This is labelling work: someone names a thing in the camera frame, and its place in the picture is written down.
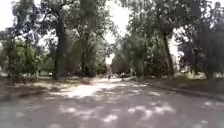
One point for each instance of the row of green trees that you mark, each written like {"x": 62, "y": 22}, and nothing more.
{"x": 166, "y": 53}
{"x": 60, "y": 50}

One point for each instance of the person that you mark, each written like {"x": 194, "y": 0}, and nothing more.
{"x": 109, "y": 76}

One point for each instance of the grey paved path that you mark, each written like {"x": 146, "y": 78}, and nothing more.
{"x": 110, "y": 110}

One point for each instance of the dry grass and dirt strip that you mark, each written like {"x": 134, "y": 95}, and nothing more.
{"x": 190, "y": 85}
{"x": 20, "y": 89}

